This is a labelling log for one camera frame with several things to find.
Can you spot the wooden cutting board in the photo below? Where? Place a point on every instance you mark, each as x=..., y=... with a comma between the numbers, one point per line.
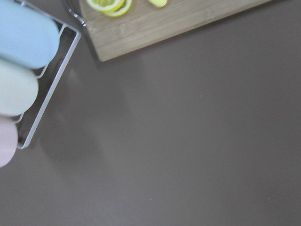
x=144, y=24

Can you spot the white wire cup rack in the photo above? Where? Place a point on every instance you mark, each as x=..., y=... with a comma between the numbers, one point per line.
x=48, y=78

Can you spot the yellow plastic knife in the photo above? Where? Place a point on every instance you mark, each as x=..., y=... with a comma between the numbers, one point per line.
x=158, y=3

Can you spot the lemon slice upper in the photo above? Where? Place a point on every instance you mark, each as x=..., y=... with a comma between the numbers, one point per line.
x=105, y=5

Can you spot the white plastic cup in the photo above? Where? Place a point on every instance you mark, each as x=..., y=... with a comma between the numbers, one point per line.
x=18, y=89

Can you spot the lemon slice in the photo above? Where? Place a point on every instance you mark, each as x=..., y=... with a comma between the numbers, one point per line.
x=124, y=7
x=105, y=5

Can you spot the blue plastic cup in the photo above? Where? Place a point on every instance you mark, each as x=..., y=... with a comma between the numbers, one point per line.
x=27, y=37

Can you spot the pink plastic cup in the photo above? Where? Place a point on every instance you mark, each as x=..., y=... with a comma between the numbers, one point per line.
x=8, y=140

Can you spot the lemon slice lower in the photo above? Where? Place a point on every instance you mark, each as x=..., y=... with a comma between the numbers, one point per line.
x=124, y=7

